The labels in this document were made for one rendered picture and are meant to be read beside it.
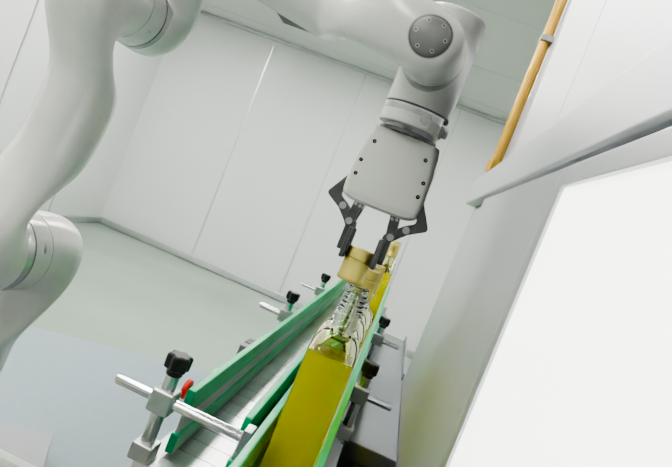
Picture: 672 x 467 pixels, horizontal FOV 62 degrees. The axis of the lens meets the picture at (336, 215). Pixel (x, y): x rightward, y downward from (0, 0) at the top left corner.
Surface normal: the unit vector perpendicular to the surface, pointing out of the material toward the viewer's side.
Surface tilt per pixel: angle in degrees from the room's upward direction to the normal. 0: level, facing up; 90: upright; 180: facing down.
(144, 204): 90
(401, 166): 91
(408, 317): 90
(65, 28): 128
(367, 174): 93
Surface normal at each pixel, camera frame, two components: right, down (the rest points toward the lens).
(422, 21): -0.13, -0.17
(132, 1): 0.89, 0.40
